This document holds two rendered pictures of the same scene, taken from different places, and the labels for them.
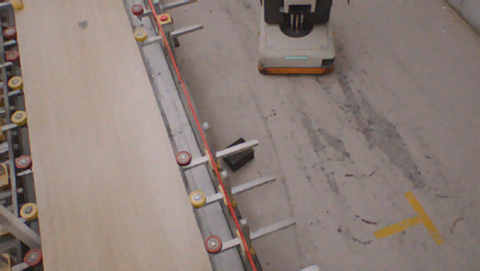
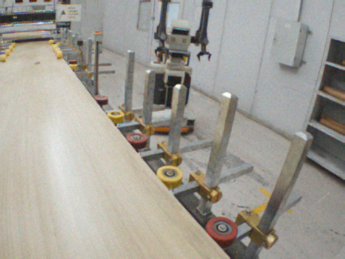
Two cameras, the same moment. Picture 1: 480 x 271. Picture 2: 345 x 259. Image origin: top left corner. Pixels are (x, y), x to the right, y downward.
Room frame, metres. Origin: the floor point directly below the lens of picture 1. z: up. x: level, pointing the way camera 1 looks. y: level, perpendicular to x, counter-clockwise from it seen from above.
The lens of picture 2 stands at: (-0.08, 0.32, 1.34)
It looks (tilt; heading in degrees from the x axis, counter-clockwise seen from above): 26 degrees down; 340
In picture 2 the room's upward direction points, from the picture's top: 7 degrees clockwise
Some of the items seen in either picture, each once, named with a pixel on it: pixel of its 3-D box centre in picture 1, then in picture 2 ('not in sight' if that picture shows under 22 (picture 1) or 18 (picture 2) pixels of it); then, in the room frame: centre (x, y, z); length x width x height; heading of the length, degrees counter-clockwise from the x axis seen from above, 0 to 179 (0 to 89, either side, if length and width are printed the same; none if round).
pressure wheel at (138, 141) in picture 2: (214, 247); (136, 149); (0.73, 0.18, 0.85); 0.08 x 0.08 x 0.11
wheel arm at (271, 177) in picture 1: (236, 190); (151, 123); (1.02, 0.05, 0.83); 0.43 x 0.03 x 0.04; 105
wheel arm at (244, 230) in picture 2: not in sight; (262, 220); (0.30, -0.14, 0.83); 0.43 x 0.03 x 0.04; 105
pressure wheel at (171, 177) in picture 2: not in sight; (168, 186); (0.49, 0.11, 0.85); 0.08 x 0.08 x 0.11
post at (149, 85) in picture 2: (228, 196); (146, 119); (0.97, 0.09, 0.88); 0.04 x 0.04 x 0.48; 15
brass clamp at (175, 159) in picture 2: (245, 243); (169, 153); (0.75, 0.03, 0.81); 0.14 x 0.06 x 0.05; 15
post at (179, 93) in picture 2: (246, 242); (173, 142); (0.73, 0.03, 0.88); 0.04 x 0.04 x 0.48; 15
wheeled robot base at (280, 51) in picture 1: (295, 36); (166, 113); (2.76, -0.56, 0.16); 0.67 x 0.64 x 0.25; 172
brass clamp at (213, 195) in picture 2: not in sight; (205, 186); (0.51, -0.03, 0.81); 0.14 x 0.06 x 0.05; 15
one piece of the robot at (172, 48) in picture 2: not in sight; (177, 55); (2.48, -0.52, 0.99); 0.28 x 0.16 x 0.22; 82
